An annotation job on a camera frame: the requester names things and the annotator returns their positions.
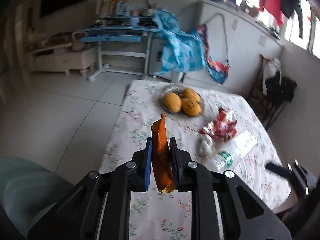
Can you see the white television stand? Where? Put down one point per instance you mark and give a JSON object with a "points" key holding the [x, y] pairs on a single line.
{"points": [[62, 60]]}

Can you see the small blue box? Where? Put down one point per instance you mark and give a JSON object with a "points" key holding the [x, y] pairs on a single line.
{"points": [[135, 20]]}

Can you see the wooden chair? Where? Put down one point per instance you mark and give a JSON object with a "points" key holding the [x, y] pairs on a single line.
{"points": [[260, 97]]}

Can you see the long orange peel strip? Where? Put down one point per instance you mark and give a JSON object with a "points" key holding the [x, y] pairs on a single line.
{"points": [[161, 155]]}

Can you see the red snack wrapper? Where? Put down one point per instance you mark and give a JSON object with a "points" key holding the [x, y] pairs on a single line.
{"points": [[221, 125]]}

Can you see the row of books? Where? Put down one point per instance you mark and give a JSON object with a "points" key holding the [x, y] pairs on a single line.
{"points": [[107, 6]]}

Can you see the floral tablecloth covered table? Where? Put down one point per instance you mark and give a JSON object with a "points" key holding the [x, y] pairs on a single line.
{"points": [[140, 120]]}

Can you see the blue checked plastic bag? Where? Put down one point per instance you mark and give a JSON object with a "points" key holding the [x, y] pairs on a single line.
{"points": [[182, 50]]}

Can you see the yellow mango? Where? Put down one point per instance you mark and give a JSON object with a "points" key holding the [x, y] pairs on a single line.
{"points": [[172, 102], [192, 93], [191, 107]]}

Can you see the grey fruit plate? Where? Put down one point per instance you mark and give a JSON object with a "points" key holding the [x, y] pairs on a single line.
{"points": [[165, 91]]}

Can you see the colourful printed bag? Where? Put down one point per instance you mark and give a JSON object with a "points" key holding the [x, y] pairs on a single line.
{"points": [[217, 70]]}

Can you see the white cabinet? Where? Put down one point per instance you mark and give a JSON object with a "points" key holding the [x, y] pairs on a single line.
{"points": [[250, 50]]}

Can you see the pale blue chair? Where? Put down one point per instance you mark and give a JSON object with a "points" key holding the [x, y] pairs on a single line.
{"points": [[27, 192]]}

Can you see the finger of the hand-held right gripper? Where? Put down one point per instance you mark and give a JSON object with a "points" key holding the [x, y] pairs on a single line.
{"points": [[277, 170]]}

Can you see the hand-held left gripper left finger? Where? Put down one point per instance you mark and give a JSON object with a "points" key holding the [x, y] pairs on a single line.
{"points": [[148, 165]]}

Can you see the pen holder with pens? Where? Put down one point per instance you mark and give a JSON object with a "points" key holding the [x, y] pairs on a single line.
{"points": [[150, 10]]}

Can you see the blue study desk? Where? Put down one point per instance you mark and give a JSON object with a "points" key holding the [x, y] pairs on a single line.
{"points": [[112, 35]]}

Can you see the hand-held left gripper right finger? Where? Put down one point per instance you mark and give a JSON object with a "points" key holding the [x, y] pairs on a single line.
{"points": [[175, 162]]}

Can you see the red hanging garment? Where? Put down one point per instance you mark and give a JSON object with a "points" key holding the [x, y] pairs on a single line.
{"points": [[271, 2]]}

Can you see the small white tissue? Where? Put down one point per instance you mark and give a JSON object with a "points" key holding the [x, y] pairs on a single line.
{"points": [[207, 146]]}

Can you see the white sack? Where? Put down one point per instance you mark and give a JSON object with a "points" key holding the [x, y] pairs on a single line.
{"points": [[273, 66]]}

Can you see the pale kettlebell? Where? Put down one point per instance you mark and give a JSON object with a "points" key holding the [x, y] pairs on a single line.
{"points": [[77, 42]]}

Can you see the clear plastic bottle green label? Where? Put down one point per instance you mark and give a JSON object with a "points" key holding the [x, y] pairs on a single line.
{"points": [[235, 150]]}

